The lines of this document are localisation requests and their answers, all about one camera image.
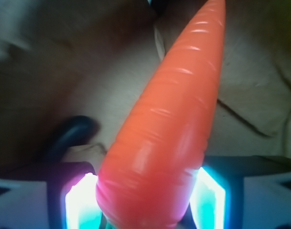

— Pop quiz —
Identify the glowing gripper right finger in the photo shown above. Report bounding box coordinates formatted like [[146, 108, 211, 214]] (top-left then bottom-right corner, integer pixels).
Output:
[[181, 156, 291, 229]]

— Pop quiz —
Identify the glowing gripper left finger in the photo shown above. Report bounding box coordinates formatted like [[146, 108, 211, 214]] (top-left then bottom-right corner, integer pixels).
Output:
[[0, 162, 95, 229]]

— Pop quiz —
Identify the orange toy carrot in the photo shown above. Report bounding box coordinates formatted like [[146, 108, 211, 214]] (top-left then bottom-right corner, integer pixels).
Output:
[[96, 0, 226, 229]]

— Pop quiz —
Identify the dark green toy cucumber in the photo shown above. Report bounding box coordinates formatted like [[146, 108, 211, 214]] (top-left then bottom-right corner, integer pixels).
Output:
[[45, 115, 100, 162]]

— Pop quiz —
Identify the brown paper bag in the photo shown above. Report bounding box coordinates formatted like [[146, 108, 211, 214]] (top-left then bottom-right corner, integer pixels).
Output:
[[0, 0, 291, 167]]

